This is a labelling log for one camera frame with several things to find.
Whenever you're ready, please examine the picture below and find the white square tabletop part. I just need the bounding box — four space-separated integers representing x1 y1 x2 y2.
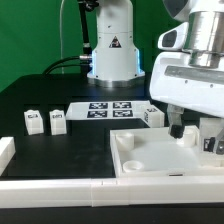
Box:
110 126 224 178

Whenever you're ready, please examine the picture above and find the white sheet with tags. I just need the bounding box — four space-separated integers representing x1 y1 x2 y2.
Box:
66 101 150 120

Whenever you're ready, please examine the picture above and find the white left fence block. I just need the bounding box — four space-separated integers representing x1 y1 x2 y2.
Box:
0 137 16 176

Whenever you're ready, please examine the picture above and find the black hose on base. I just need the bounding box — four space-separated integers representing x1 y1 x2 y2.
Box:
78 0 100 56

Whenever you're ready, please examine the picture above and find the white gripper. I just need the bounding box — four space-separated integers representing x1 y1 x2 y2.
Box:
149 22 224 139

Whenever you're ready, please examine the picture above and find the white front fence rail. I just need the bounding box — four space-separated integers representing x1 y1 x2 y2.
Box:
0 175 224 208

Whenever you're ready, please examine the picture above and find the thin white cable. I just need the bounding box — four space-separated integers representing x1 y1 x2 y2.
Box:
59 0 67 75

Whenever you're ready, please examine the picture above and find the black thick cable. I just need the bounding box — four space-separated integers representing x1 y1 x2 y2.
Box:
43 55 93 76

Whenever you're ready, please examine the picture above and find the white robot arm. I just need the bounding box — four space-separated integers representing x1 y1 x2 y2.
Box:
78 0 224 138

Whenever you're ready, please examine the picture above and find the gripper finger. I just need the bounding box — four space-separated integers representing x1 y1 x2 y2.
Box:
213 128 224 154

